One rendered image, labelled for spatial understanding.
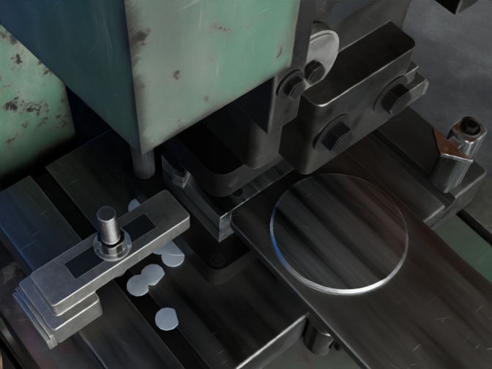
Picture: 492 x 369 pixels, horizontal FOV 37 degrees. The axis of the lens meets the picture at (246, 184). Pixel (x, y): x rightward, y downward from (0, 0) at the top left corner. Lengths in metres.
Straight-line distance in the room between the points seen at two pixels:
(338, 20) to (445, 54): 1.50
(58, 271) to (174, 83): 0.37
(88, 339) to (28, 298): 0.07
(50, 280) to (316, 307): 0.23
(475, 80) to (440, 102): 0.13
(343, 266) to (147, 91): 0.36
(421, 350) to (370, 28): 0.26
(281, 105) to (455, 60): 1.56
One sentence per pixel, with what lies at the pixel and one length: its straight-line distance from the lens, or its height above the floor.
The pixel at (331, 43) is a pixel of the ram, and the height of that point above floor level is 1.01.
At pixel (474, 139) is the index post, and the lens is 0.74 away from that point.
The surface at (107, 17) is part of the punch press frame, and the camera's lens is 0.30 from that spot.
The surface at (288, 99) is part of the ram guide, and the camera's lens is 0.43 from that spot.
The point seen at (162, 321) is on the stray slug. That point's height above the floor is 0.71.
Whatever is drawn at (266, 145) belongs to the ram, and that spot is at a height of 0.91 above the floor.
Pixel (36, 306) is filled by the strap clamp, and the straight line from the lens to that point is 0.68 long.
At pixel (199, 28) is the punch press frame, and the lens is 0.31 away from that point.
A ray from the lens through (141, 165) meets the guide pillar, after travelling 0.72.
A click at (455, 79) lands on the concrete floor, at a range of 1.93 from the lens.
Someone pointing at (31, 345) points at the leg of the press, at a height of 0.62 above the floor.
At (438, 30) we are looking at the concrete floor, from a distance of 2.04.
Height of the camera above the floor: 1.34
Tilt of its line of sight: 56 degrees down
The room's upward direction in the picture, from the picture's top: 5 degrees clockwise
